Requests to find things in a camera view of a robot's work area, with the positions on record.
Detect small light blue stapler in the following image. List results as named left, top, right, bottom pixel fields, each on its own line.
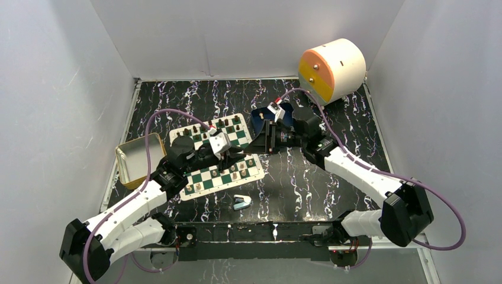
left=233, top=195, right=252, bottom=211

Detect purple cable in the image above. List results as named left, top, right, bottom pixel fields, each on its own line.
left=82, top=109, right=217, bottom=284
left=276, top=88, right=468, bottom=270

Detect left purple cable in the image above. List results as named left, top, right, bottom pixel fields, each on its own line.
left=82, top=109, right=217, bottom=284

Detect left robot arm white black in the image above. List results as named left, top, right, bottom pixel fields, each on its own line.
left=59, top=133, right=246, bottom=283

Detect green white chess board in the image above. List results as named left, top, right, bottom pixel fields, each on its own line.
left=180, top=129, right=265, bottom=201

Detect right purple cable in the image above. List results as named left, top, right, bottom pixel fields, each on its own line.
left=276, top=88, right=468, bottom=270

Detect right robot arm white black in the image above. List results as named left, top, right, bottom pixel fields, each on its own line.
left=244, top=103, right=434, bottom=247

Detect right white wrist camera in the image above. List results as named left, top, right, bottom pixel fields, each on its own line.
left=267, top=102, right=285, bottom=122

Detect blue tray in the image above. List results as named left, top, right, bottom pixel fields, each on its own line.
left=251, top=102, right=294, bottom=135

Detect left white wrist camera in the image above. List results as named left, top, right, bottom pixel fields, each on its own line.
left=209, top=132, right=231, bottom=160

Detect gold metal tin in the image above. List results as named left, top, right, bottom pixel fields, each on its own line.
left=115, top=133, right=166, bottom=190

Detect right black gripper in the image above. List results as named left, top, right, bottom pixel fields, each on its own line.
left=243, top=120, right=306, bottom=155

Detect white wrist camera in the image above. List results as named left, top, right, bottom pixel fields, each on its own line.
left=267, top=102, right=285, bottom=122
left=209, top=132, right=231, bottom=160

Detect white cylindrical drawer cabinet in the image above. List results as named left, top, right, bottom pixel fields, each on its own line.
left=298, top=38, right=366, bottom=106

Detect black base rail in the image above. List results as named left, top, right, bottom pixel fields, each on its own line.
left=139, top=221, right=371, bottom=263

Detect dark chess pieces row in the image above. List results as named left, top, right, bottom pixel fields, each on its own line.
left=169, top=113, right=249, bottom=148

